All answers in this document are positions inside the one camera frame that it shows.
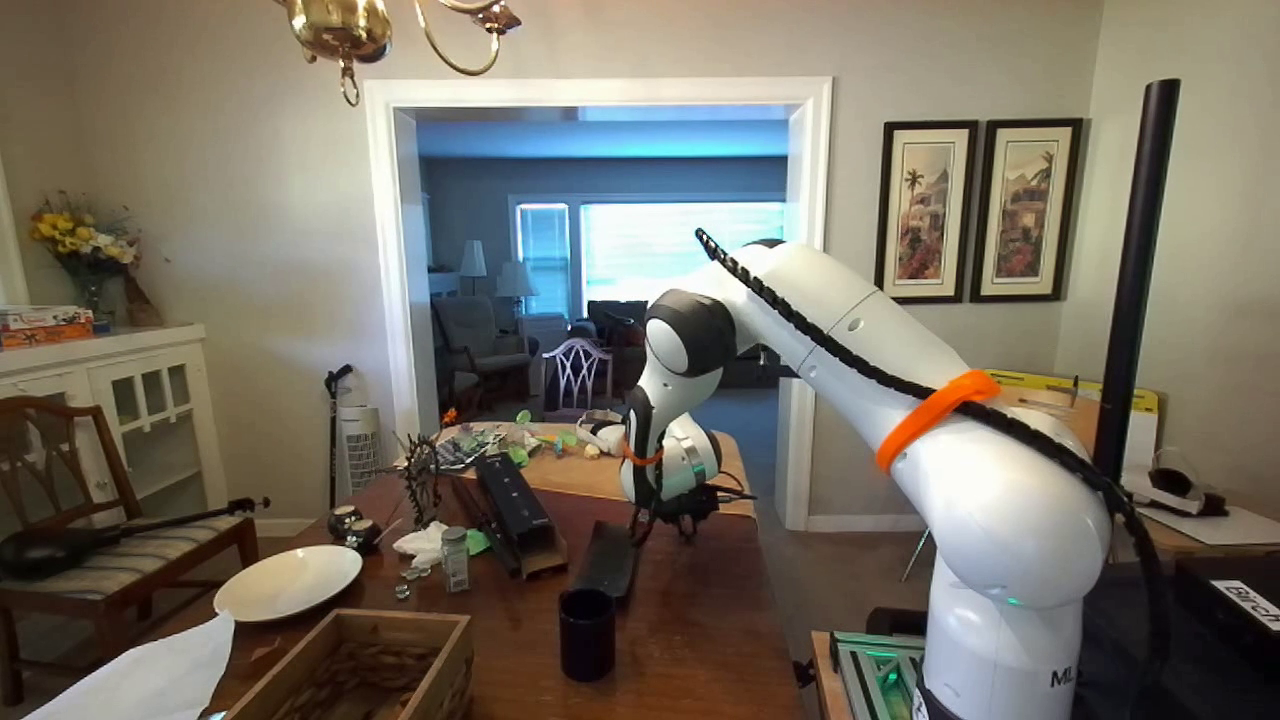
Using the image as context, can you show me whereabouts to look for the black stick vacuum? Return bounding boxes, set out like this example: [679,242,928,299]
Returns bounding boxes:
[323,363,355,511]

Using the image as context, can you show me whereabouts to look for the black string instrument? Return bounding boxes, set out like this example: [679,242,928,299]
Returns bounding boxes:
[0,496,272,582]

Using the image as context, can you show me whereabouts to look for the dark metal sculpture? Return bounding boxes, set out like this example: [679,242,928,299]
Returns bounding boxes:
[394,431,447,532]

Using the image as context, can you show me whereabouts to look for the heap of small toys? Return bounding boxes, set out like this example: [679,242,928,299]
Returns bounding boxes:
[504,408,603,465]

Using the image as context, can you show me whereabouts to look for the framed house picture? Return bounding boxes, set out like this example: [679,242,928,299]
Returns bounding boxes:
[969,118,1085,304]

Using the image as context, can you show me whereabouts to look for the vase of yellow flowers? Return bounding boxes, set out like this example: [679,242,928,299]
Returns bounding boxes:
[29,190,142,327]

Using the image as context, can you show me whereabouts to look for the wooden chair with striped seat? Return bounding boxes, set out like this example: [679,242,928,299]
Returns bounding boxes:
[0,395,260,708]

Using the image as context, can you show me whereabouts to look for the cardboard box with yellow tape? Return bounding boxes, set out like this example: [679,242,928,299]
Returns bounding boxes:
[984,367,1162,473]

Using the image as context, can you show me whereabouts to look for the black box with white label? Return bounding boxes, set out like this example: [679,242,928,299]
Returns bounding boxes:
[1174,554,1280,685]

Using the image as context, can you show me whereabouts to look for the black pole stand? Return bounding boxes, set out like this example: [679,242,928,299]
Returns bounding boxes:
[1091,78,1182,485]

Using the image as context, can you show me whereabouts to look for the white glass-door cabinet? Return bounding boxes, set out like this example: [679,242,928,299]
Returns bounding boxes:
[0,322,230,526]

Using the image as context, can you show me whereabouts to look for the white paper sheet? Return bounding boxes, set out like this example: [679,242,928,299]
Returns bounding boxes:
[20,611,237,720]

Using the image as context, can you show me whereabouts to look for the framed palm tree picture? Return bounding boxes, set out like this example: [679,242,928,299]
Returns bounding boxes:
[875,120,980,305]

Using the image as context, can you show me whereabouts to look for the black cup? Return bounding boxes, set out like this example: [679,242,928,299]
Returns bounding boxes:
[558,587,617,684]

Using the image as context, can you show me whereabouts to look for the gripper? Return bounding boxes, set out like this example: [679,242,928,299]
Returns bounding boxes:
[629,486,723,547]

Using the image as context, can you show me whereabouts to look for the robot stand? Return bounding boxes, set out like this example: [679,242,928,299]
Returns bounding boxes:
[810,628,933,720]

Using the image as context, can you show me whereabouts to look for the small glass jar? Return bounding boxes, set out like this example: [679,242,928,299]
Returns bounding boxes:
[441,526,471,594]

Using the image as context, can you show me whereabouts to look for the white headphones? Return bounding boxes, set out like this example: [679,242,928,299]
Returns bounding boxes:
[578,409,627,457]

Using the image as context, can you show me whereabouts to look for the white dining chair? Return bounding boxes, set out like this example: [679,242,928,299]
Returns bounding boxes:
[542,337,614,414]

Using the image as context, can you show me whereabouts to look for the wooden crate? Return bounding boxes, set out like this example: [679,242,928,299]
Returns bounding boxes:
[224,608,475,720]

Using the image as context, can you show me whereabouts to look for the crumpled white tissue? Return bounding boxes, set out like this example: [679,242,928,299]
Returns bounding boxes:
[392,521,448,568]

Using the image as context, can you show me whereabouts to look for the calculator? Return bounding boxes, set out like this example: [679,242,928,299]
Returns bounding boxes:
[434,428,507,473]

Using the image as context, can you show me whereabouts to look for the white tower fan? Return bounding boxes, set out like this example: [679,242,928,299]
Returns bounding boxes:
[335,403,384,497]

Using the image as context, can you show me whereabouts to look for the brass chandelier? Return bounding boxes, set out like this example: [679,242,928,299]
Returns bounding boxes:
[274,0,523,108]

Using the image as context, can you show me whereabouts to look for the stack of board games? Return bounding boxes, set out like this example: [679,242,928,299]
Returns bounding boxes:
[0,304,97,350]

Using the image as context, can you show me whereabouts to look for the window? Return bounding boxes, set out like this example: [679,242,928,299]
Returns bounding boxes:
[513,198,787,321]

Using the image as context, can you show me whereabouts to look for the black tray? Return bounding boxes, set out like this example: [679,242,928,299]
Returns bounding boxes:
[569,520,639,603]

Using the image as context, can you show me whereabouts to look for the long dark wooden box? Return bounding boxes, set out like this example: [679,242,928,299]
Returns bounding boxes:
[474,454,569,580]

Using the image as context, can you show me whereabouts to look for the grey armchair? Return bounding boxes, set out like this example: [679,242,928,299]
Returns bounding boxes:
[431,294,533,413]

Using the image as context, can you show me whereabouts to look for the white plate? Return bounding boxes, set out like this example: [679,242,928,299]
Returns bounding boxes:
[213,544,364,624]

